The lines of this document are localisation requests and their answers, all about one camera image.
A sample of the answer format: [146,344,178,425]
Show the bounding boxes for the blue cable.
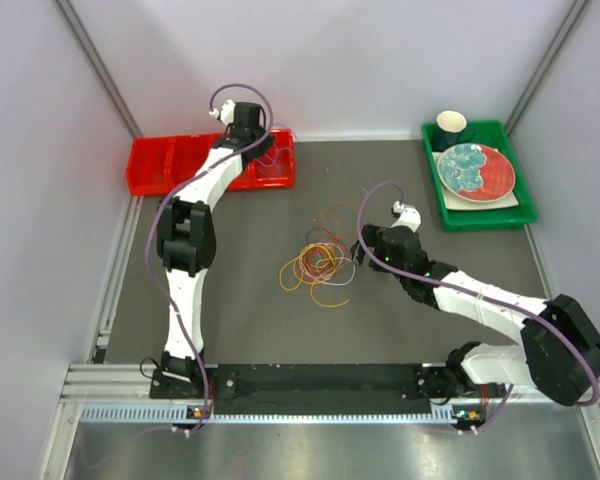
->
[257,125,294,177]

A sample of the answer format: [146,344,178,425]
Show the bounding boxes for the orange cable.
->
[278,200,361,309]

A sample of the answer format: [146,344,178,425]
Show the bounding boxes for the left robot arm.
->
[153,100,275,400]

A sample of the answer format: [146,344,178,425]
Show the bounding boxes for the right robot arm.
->
[352,203,600,406]

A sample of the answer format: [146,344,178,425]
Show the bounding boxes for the white square plate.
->
[433,147,521,212]

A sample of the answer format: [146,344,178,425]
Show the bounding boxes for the red compartment bin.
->
[126,129,295,196]

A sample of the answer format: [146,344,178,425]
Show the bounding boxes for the blue and red plate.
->
[437,142,517,206]

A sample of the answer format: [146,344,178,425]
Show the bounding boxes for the dark green mug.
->
[431,110,476,152]

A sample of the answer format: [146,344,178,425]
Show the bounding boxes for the green plastic tray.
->
[421,120,537,232]

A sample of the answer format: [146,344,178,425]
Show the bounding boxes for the pink cable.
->
[304,254,341,281]

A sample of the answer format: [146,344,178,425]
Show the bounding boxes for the yellow cable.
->
[292,243,351,287]

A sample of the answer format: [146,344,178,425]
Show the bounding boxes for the brown cable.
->
[303,227,344,251]

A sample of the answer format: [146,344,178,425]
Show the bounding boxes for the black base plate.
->
[148,362,514,401]

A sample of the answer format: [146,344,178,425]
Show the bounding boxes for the aluminium frame rail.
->
[41,364,600,479]

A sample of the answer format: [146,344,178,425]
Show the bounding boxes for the grey cable duct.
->
[80,404,484,425]

